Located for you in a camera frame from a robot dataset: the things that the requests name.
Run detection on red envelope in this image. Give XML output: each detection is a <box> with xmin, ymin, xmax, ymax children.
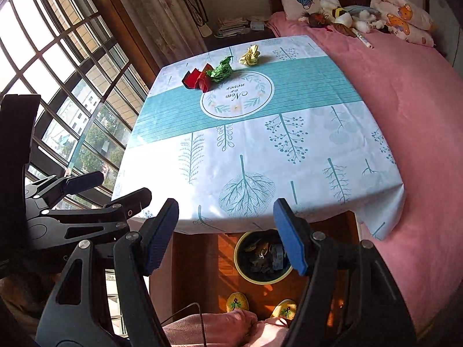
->
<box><xmin>182</xmin><ymin>64</ymin><xmax>213</xmax><ymax>93</ymax></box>

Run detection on green paper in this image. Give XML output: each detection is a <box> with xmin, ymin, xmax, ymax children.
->
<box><xmin>206</xmin><ymin>56</ymin><xmax>233</xmax><ymax>83</ymax></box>

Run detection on yellow paper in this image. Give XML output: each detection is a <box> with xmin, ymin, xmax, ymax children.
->
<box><xmin>238</xmin><ymin>45</ymin><xmax>260</xmax><ymax>67</ymax></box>

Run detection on blue cream-rimmed trash bin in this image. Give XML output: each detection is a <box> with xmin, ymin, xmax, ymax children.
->
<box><xmin>234</xmin><ymin>229</ymin><xmax>293</xmax><ymax>285</ymax></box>

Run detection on left yellow knit slipper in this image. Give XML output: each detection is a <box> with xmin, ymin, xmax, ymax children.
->
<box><xmin>226</xmin><ymin>292</ymin><xmax>249</xmax><ymax>313</ymax></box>

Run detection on pink trouser legs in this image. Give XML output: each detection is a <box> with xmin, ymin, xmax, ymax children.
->
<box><xmin>163</xmin><ymin>309</ymin><xmax>289</xmax><ymax>346</ymax></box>

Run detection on leaf-print teal tablecloth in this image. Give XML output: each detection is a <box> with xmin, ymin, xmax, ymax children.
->
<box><xmin>113</xmin><ymin>35</ymin><xmax>405</xmax><ymax>240</ymax></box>

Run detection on dark bedside table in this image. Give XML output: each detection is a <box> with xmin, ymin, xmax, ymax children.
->
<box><xmin>203</xmin><ymin>27</ymin><xmax>275</xmax><ymax>51</ymax></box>

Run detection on pink bed sheet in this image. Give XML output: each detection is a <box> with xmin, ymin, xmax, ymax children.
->
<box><xmin>268</xmin><ymin>12</ymin><xmax>462</xmax><ymax>331</ymax></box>

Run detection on beige floral curtain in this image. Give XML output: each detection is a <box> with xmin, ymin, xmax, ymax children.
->
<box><xmin>121</xmin><ymin>0</ymin><xmax>206</xmax><ymax>67</ymax></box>

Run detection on white marker pen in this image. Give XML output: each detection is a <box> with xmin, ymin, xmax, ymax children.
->
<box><xmin>352</xmin><ymin>28</ymin><xmax>374</xmax><ymax>49</ymax></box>

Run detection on bee plush toy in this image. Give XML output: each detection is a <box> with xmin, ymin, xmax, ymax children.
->
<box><xmin>298</xmin><ymin>0</ymin><xmax>356</xmax><ymax>38</ymax></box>

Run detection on grey white plush toy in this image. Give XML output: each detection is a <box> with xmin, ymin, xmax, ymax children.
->
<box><xmin>345</xmin><ymin>5</ymin><xmax>385</xmax><ymax>34</ymax></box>

